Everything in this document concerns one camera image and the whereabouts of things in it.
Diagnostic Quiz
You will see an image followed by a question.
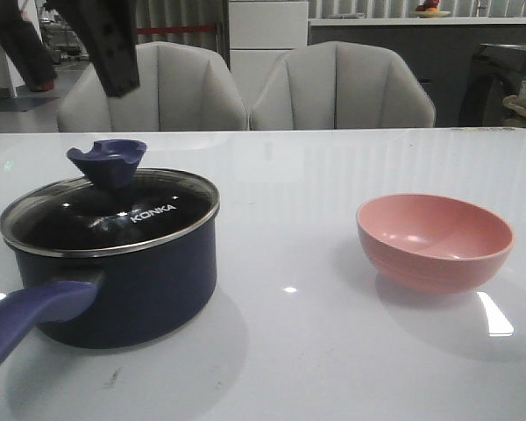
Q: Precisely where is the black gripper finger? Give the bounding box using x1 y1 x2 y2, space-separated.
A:
46 0 139 97
0 0 57 87

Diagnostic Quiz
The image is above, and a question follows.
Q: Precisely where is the glass lid blue knob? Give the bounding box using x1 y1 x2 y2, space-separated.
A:
0 139 220 258

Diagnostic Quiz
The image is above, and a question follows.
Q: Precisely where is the dark blue saucepan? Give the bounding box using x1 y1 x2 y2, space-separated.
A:
0 168 221 382

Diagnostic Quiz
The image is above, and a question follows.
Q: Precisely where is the pink bowl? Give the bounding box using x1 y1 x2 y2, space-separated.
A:
356 193 515 294

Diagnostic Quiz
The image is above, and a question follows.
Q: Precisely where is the red barrier belt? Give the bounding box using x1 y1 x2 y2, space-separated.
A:
136 25 217 35

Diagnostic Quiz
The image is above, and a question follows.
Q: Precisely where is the red bin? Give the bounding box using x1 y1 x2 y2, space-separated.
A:
28 80 55 93

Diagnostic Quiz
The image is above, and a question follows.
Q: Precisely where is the grey chair left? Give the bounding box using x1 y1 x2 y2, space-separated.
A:
57 41 248 132

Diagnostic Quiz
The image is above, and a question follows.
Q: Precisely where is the grey chair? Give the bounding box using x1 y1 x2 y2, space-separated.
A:
250 41 436 131
57 41 248 132

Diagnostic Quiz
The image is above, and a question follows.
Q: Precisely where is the white drawer cabinet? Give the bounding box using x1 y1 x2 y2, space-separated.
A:
228 1 309 109

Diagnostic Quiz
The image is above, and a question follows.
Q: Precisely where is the grey chair right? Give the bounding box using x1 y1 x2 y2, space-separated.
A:
250 41 436 131

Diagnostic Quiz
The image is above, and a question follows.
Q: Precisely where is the fruit plate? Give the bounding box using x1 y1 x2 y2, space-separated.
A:
412 0 451 18

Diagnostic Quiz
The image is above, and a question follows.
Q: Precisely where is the grey kitchen counter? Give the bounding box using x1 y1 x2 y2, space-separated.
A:
309 17 526 127

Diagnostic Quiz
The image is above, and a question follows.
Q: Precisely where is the dark appliance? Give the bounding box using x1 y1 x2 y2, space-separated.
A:
458 43 526 127

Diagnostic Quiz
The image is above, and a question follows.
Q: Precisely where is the beige cushion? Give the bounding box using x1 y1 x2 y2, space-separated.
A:
502 95 526 128

